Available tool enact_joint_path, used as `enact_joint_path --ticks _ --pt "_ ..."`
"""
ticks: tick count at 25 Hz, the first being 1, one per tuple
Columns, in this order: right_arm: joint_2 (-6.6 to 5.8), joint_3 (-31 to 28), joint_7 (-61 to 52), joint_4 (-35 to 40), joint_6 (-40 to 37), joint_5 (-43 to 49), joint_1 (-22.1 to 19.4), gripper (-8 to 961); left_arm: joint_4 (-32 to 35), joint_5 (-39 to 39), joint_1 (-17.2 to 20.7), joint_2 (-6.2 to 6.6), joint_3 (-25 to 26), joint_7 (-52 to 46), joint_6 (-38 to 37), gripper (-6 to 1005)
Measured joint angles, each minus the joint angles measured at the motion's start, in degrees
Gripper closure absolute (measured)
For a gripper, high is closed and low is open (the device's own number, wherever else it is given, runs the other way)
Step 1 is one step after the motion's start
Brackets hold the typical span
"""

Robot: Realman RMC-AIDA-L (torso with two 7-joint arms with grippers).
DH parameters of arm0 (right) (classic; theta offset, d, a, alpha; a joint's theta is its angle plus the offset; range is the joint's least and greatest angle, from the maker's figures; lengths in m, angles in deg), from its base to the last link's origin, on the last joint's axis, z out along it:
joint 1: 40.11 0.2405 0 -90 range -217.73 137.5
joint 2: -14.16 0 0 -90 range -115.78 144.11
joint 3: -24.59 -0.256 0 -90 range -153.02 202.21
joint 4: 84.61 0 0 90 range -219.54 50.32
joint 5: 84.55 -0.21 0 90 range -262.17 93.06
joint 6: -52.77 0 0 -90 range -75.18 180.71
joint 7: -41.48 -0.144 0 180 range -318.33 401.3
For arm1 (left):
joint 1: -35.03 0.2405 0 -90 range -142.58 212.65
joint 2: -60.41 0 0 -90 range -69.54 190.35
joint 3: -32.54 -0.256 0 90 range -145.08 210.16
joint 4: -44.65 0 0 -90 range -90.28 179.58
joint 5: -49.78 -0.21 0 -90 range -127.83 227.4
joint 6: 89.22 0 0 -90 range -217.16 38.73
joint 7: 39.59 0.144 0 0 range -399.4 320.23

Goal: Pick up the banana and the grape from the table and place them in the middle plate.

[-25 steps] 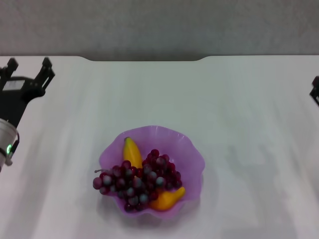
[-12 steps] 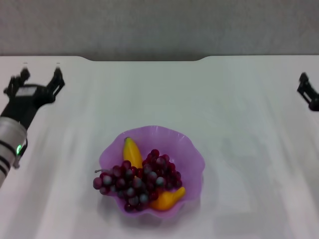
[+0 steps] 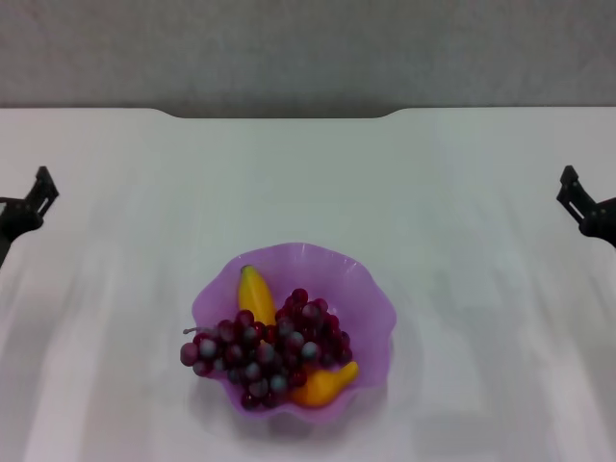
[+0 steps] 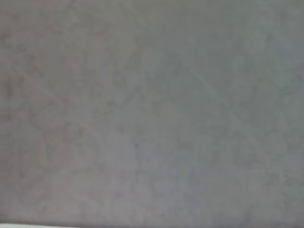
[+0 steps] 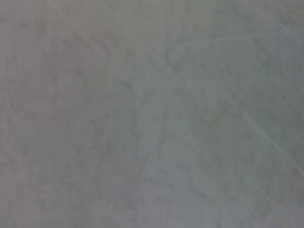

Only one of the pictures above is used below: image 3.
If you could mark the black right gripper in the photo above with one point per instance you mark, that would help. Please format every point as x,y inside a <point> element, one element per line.
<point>601,219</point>

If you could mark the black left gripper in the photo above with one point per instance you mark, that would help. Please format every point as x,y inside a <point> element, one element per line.
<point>12,221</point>

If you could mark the yellow banana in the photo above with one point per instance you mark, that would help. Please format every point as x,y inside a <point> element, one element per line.
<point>256,296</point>

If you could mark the purple scalloped plastic bowl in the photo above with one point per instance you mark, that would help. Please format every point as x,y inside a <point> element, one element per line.
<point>366,308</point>

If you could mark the bunch of dark red grapes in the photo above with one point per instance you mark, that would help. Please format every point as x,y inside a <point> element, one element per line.
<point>269,346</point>

